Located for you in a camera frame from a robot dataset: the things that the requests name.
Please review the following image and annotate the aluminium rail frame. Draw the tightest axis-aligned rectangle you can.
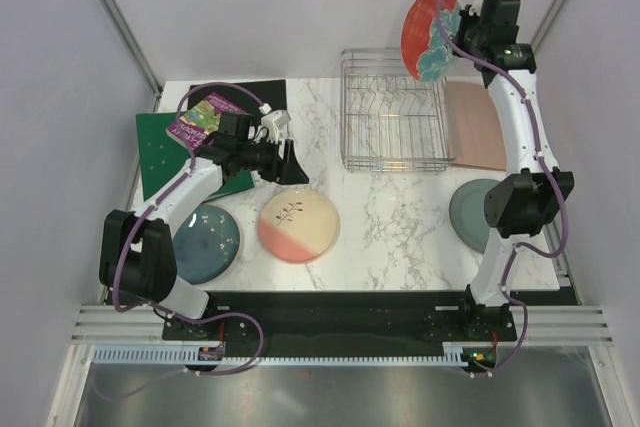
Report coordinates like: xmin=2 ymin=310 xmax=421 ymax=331
xmin=71 ymin=306 xmax=613 ymax=346

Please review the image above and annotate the pink mat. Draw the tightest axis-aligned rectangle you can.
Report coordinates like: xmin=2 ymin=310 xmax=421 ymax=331
xmin=446 ymin=81 xmax=506 ymax=171

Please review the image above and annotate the grey-green rimmed plate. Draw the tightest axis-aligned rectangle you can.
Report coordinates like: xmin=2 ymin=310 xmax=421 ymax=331
xmin=449 ymin=179 xmax=499 ymax=254

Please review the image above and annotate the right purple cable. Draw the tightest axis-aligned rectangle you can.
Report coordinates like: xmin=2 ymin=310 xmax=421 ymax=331
xmin=434 ymin=0 xmax=571 ymax=381

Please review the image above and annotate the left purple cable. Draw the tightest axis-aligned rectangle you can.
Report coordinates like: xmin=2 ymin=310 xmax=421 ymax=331
xmin=92 ymin=82 xmax=266 ymax=398

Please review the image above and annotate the purple children's book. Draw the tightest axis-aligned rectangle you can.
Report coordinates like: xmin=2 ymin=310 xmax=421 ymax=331
xmin=166 ymin=93 xmax=245 ymax=150

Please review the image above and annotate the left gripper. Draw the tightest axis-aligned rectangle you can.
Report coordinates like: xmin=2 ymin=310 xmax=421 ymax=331
xmin=237 ymin=135 xmax=309 ymax=187

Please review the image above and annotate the dark blue speckled plate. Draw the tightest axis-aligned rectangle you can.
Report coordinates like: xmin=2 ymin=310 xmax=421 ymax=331
xmin=173 ymin=204 xmax=241 ymax=285

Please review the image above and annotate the green mat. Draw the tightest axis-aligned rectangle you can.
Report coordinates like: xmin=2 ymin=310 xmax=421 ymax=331
xmin=135 ymin=111 xmax=256 ymax=203

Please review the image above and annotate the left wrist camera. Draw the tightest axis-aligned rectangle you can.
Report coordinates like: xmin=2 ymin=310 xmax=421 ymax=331
xmin=253 ymin=103 xmax=291 ymax=144

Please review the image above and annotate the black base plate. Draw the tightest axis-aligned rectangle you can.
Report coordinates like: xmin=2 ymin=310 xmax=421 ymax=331
xmin=105 ymin=289 xmax=517 ymax=367

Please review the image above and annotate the red plate with teal flower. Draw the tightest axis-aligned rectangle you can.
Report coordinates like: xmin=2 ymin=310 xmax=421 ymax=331
xmin=400 ymin=0 xmax=455 ymax=83

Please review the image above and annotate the pink and cream plate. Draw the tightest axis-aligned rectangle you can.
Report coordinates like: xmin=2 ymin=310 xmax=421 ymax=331
xmin=257 ymin=189 xmax=340 ymax=264

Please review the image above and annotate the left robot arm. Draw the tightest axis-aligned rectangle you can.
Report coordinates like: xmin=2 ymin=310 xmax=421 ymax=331
xmin=99 ymin=110 xmax=309 ymax=340

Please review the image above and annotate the purple cable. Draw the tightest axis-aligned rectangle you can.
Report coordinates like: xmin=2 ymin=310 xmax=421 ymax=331
xmin=92 ymin=82 xmax=266 ymax=398
xmin=434 ymin=0 xmax=571 ymax=381

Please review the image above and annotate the metal wire dish rack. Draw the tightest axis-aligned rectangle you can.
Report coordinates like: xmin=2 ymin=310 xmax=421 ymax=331
xmin=340 ymin=48 xmax=457 ymax=173

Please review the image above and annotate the white slotted cable duct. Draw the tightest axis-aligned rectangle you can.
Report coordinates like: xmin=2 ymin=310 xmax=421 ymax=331
xmin=92 ymin=341 xmax=501 ymax=366

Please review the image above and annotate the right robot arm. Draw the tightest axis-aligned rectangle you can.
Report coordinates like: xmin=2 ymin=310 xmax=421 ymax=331
xmin=455 ymin=0 xmax=575 ymax=341

